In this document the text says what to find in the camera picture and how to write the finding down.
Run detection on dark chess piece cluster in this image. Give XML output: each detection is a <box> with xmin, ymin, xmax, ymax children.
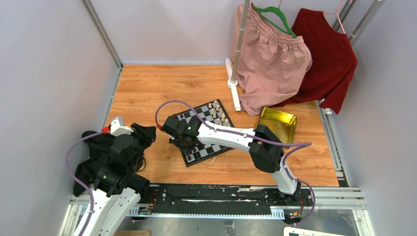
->
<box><xmin>186</xmin><ymin>147</ymin><xmax>200</xmax><ymax>162</ymax></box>

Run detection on black white chess board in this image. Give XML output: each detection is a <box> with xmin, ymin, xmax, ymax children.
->
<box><xmin>175</xmin><ymin>99</ymin><xmax>234</xmax><ymax>167</ymax></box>

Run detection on yellow transparent piece tray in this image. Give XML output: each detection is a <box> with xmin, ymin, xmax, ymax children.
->
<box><xmin>258</xmin><ymin>107</ymin><xmax>297</xmax><ymax>143</ymax></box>

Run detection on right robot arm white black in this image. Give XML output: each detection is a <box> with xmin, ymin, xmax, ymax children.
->
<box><xmin>158</xmin><ymin>116</ymin><xmax>300</xmax><ymax>206</ymax></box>

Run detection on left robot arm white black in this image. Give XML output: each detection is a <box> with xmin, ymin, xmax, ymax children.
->
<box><xmin>72</xmin><ymin>123</ymin><xmax>156</xmax><ymax>236</ymax></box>

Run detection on row of light chess pieces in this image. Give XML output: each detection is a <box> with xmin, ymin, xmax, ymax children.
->
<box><xmin>204</xmin><ymin>100</ymin><xmax>232</xmax><ymax>127</ymax></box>

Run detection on black cloth heap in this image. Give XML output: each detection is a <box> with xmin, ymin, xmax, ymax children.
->
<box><xmin>73</xmin><ymin>131</ymin><xmax>150</xmax><ymax>197</ymax></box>

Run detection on white clothes rack stand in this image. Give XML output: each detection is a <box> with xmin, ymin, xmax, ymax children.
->
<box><xmin>225</xmin><ymin>0</ymin><xmax>250</xmax><ymax>111</ymax></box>

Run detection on pink hanging shorts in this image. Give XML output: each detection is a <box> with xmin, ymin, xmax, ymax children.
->
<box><xmin>236</xmin><ymin>6</ymin><xmax>312</xmax><ymax>117</ymax></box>

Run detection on green clothes hanger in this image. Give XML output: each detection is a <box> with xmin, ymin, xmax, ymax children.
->
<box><xmin>252</xmin><ymin>4</ymin><xmax>298</xmax><ymax>39</ymax></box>

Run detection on dark red hanging shirt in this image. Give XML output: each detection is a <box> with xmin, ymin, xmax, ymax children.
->
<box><xmin>277</xmin><ymin>8</ymin><xmax>358</xmax><ymax>114</ymax></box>

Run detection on pink clothes hanger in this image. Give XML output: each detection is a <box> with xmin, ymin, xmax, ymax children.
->
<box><xmin>323</xmin><ymin>0</ymin><xmax>346</xmax><ymax>34</ymax></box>

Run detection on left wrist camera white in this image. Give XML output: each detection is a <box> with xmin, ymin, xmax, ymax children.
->
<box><xmin>102</xmin><ymin>116</ymin><xmax>133</xmax><ymax>137</ymax></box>

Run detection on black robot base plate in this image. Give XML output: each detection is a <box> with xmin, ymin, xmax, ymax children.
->
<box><xmin>129</xmin><ymin>183</ymin><xmax>315</xmax><ymax>224</ymax></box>

